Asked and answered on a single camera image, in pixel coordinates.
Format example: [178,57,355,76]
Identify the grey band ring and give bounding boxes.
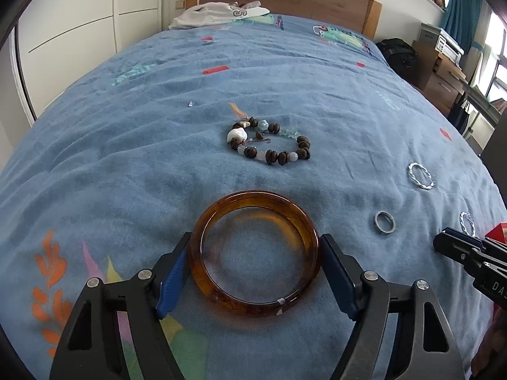
[374,211,397,235]

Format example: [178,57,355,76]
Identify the white wardrobe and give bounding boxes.
[0,0,164,127]

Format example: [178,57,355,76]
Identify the black chair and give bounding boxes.
[480,115,507,193]

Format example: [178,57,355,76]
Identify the wooden drawer cabinet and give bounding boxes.
[412,40,468,107]

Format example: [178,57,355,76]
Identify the teal curtain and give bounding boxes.
[441,0,491,54]

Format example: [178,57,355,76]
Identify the twisted silver ring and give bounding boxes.
[406,162,435,191]

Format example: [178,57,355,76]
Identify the white printer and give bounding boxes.
[420,23,465,62]

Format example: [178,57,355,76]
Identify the brown beaded bracelet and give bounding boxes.
[227,103,311,167]

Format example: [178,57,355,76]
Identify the black bag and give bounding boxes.
[449,95,473,131]

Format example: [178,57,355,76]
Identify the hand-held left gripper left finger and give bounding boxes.
[49,231,193,380]

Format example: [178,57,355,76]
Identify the amber bangle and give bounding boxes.
[188,191,321,318]

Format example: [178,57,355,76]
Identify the small silver ring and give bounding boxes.
[459,212,476,235]

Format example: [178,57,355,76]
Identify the black backpack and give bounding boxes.
[375,39,416,84]

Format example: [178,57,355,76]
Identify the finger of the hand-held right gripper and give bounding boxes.
[441,227,490,248]
[433,233,483,276]

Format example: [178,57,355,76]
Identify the blue printed blanket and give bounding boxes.
[0,14,507,380]

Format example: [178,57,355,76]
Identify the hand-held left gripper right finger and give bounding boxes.
[319,233,466,380]

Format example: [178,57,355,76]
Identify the white clothing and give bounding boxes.
[170,1,270,30]

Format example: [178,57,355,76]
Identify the person's right hand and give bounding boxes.
[471,312,507,377]

